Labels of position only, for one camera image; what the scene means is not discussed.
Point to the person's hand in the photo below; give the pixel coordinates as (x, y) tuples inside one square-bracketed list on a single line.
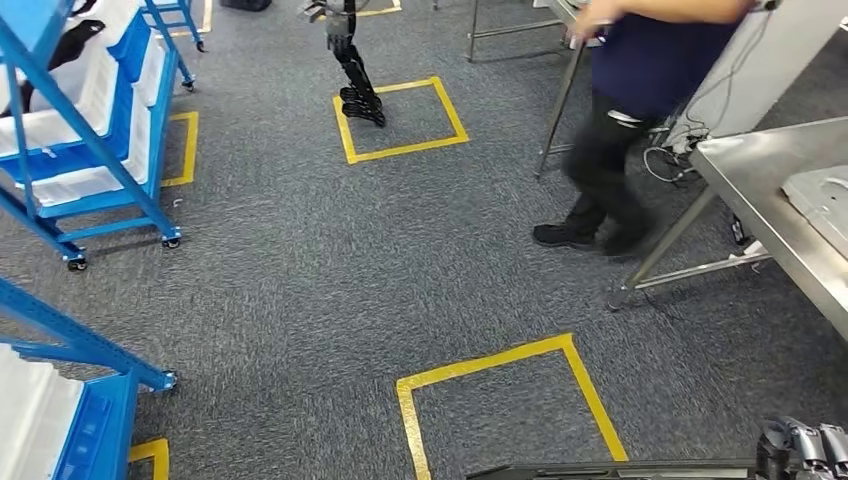
[(593, 20)]

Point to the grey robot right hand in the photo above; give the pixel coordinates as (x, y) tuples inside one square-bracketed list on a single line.
[(802, 454)]

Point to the black plastic bracket part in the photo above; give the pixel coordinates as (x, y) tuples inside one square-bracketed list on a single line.
[(596, 470)]

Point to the person's forearm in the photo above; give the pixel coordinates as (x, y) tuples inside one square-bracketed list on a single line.
[(682, 10)]

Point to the blue metal shelf rack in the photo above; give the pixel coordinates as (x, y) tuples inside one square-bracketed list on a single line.
[(66, 329)]

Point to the person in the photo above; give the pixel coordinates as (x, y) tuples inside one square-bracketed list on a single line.
[(649, 60)]

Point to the white partition board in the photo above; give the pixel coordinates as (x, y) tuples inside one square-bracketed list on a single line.
[(782, 60)]

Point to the yellow floor tape square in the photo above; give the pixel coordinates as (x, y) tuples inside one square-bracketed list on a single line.
[(484, 362), (381, 11)]

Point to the stamped sheet metal panel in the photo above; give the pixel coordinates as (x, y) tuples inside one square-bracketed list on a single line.
[(821, 205)]

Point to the yellow floor tape mark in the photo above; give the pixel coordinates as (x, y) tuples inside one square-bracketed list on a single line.
[(149, 449), (206, 16), (192, 149)]

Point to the blue wheeled cart rack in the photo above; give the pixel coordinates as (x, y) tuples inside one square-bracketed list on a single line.
[(99, 146), (175, 25)]

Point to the black plastic trim piece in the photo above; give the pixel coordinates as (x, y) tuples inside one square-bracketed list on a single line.
[(73, 40)]

